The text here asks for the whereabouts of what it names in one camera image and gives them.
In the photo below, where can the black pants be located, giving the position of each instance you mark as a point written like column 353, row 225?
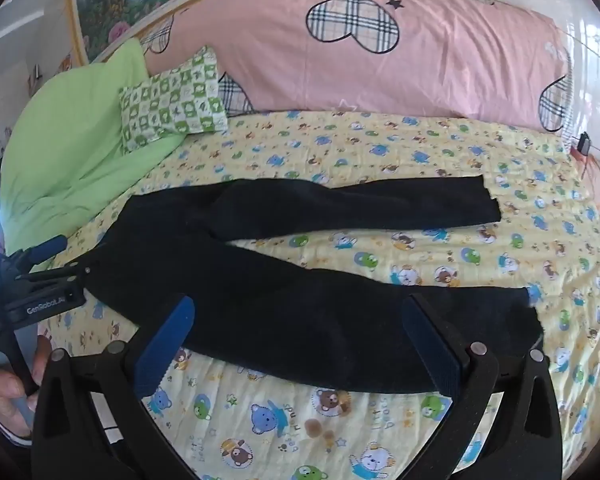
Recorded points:
column 280, row 310

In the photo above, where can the yellow cartoon printed bed sheet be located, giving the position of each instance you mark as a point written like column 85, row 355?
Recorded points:
column 380, row 160

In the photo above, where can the black clip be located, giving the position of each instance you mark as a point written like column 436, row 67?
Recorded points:
column 585, row 143

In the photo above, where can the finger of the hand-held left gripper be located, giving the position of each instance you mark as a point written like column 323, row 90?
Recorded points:
column 60, row 275
column 52, row 246

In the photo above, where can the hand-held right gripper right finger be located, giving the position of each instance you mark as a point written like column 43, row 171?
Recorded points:
column 432, row 350

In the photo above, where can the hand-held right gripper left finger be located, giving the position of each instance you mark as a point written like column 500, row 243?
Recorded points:
column 165, row 345

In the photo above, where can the pink duvet with plaid hearts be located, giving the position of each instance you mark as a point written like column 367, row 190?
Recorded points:
column 430, row 60

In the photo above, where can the green white checked pillow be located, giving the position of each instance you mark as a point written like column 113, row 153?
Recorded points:
column 172, row 100

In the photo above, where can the person's left hand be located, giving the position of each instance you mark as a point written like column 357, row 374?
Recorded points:
column 5, row 395

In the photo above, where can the orange wall sticker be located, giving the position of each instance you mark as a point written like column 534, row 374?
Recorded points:
column 65, row 62

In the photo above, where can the light green blanket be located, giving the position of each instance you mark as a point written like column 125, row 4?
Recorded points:
column 70, row 150

